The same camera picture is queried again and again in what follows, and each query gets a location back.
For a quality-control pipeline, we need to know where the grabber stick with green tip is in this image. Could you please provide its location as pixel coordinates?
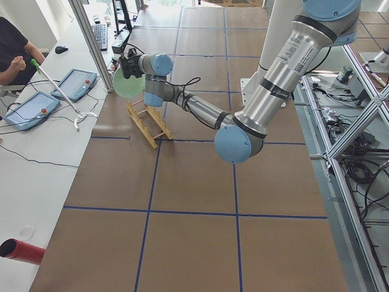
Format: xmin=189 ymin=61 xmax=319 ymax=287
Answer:
xmin=31 ymin=58 xmax=98 ymax=132

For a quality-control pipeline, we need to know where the person in black shirt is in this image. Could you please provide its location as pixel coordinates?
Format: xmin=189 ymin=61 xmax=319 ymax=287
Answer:
xmin=1 ymin=17 xmax=45 ymax=86

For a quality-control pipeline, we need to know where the black computer mouse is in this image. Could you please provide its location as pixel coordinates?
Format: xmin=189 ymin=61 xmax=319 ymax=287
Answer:
xmin=55 ymin=46 xmax=69 ymax=55

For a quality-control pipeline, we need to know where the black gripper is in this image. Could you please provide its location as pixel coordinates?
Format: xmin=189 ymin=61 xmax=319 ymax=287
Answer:
xmin=119 ymin=55 xmax=143 ymax=78

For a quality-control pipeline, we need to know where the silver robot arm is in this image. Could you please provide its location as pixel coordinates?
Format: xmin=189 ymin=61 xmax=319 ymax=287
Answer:
xmin=119 ymin=1 xmax=361 ymax=164

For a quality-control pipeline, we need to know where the aluminium side frame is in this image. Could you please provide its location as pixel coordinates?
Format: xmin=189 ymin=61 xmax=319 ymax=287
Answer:
xmin=294 ymin=45 xmax=388 ymax=291

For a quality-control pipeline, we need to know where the grey aluminium frame post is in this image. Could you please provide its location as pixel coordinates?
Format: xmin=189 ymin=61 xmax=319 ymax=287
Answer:
xmin=69 ymin=0 xmax=114 ymax=92

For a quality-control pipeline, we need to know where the black keyboard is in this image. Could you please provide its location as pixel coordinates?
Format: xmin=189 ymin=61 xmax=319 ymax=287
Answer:
xmin=91 ymin=23 xmax=108 ymax=51

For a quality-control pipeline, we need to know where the blue teach pendant near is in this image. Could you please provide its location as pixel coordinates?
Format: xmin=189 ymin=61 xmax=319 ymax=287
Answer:
xmin=4 ymin=91 xmax=60 ymax=131

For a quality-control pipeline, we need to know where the wooden plate rack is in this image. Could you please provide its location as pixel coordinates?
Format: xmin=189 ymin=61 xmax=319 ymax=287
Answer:
xmin=126 ymin=100 xmax=173 ymax=149

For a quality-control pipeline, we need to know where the light green round plate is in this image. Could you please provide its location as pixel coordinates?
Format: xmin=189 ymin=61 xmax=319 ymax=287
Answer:
xmin=113 ymin=68 xmax=145 ymax=98

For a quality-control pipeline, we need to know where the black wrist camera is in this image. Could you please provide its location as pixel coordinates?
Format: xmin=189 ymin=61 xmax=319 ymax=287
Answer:
xmin=126 ymin=47 xmax=139 ymax=58

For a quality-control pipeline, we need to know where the blue teach pendant far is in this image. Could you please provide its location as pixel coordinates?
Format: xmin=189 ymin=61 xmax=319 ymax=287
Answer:
xmin=57 ymin=69 xmax=97 ymax=102

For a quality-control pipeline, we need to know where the blue teach pendant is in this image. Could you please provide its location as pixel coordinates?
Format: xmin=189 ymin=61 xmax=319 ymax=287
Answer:
xmin=4 ymin=91 xmax=60 ymax=131
xmin=57 ymin=69 xmax=97 ymax=102

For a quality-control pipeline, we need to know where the red metal bottle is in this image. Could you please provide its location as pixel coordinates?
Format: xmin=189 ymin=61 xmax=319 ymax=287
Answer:
xmin=1 ymin=238 xmax=46 ymax=265

